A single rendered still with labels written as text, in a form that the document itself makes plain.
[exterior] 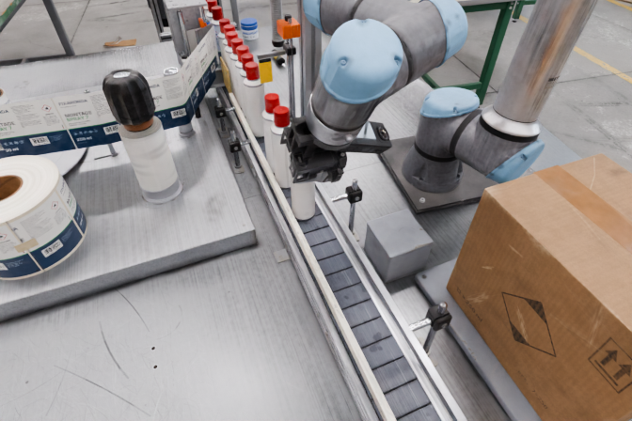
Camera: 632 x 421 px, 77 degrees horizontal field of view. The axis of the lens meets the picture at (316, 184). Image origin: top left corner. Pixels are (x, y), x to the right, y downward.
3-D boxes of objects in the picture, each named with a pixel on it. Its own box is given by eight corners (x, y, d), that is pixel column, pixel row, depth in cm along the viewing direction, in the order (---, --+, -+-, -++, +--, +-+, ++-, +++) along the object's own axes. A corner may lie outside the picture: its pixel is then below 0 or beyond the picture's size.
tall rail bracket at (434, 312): (391, 357, 70) (405, 308, 59) (426, 342, 72) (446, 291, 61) (401, 374, 68) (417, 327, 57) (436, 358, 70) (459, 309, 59)
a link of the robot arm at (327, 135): (358, 73, 50) (381, 130, 48) (349, 93, 55) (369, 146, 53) (302, 83, 48) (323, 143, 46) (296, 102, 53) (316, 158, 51)
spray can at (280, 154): (272, 178, 98) (265, 105, 84) (292, 173, 99) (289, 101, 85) (279, 192, 94) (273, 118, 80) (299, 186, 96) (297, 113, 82)
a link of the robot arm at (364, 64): (428, 54, 39) (364, 94, 36) (388, 111, 49) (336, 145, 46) (377, -2, 40) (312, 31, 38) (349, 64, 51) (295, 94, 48)
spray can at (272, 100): (264, 163, 102) (257, 92, 88) (284, 159, 103) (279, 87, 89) (271, 177, 98) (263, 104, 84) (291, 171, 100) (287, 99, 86)
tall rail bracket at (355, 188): (324, 235, 91) (325, 182, 80) (353, 226, 93) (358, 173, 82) (330, 246, 89) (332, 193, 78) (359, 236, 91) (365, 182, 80)
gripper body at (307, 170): (278, 143, 63) (288, 103, 52) (328, 132, 66) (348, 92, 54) (292, 187, 61) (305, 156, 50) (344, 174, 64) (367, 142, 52)
